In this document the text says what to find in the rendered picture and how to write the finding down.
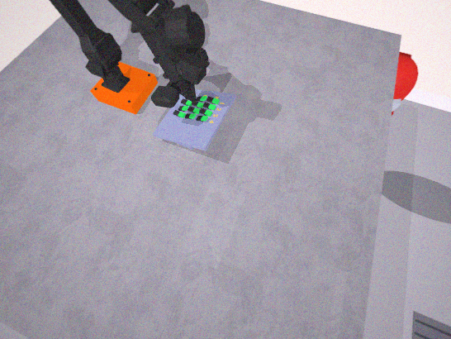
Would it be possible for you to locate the lavender switch panel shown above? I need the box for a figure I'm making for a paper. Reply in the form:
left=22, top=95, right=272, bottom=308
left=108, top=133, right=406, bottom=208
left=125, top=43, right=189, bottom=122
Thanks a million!
left=153, top=89, right=236, bottom=151

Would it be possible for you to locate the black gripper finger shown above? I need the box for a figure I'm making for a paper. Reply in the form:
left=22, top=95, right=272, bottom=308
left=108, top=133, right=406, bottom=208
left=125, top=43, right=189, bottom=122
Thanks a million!
left=178, top=84, right=196, bottom=103
left=185, top=79, right=197, bottom=101

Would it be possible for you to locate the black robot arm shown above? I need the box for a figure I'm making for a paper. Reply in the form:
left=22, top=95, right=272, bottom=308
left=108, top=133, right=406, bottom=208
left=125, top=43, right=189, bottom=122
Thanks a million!
left=49, top=0, right=210, bottom=93

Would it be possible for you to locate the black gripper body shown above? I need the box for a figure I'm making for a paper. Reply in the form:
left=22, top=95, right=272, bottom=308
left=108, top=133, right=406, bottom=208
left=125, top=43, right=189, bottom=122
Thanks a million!
left=151, top=49, right=187, bottom=108

